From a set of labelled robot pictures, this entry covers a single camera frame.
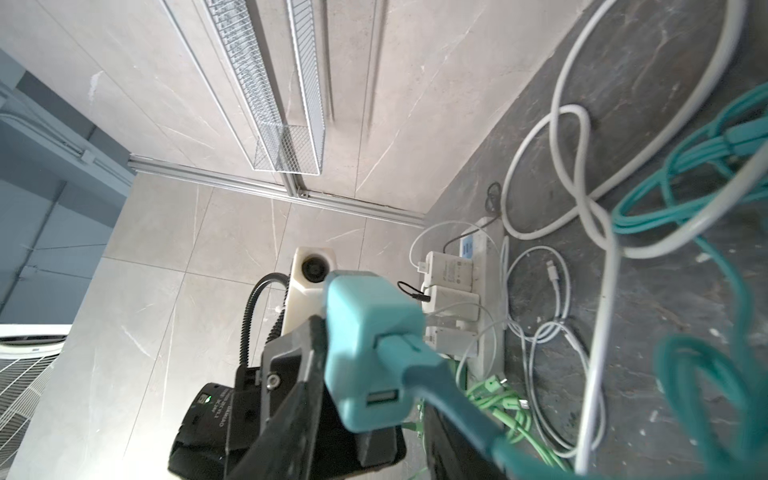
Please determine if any teal charger plug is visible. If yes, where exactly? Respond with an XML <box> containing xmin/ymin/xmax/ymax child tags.
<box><xmin>324</xmin><ymin>271</ymin><xmax>425</xmax><ymax>433</ymax></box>

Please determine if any white pastel power strip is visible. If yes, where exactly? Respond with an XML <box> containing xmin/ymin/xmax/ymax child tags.
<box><xmin>459</xmin><ymin>220</ymin><xmax>505</xmax><ymax>380</ymax></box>

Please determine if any white charger with cable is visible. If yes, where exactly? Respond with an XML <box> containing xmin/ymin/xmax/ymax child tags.
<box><xmin>417</xmin><ymin>251</ymin><xmax>473</xmax><ymax>292</ymax></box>

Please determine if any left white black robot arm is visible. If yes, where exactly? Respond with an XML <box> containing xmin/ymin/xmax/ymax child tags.
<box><xmin>168</xmin><ymin>247</ymin><xmax>407</xmax><ymax>479</ymax></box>

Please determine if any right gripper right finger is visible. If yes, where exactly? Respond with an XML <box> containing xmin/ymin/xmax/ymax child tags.
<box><xmin>423</xmin><ymin>404</ymin><xmax>506</xmax><ymax>480</ymax></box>

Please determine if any green charger plug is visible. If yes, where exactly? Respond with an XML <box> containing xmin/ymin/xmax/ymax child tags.
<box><xmin>425</xmin><ymin>326</ymin><xmax>478</xmax><ymax>359</ymax></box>

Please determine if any white wire mesh basket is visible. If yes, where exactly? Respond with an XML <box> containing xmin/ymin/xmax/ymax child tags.
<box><xmin>203</xmin><ymin>1</ymin><xmax>326</xmax><ymax>176</ymax></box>

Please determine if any teal cable bundle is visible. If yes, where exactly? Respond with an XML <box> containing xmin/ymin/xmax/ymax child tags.
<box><xmin>374</xmin><ymin>80</ymin><xmax>768</xmax><ymax>480</ymax></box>

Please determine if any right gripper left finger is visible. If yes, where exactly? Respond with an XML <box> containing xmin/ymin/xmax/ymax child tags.
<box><xmin>225</xmin><ymin>315</ymin><xmax>328</xmax><ymax>479</ymax></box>

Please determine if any green charger cable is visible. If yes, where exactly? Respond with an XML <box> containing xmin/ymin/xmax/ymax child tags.
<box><xmin>464</xmin><ymin>374</ymin><xmax>571</xmax><ymax>472</ymax></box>

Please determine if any black cable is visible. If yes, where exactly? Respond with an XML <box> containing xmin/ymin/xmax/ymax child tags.
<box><xmin>395</xmin><ymin>181</ymin><xmax>504</xmax><ymax>303</ymax></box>

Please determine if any white coiled power cord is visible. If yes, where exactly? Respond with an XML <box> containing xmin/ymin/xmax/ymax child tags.
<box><xmin>500</xmin><ymin>0</ymin><xmax>768</xmax><ymax>475</ymax></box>

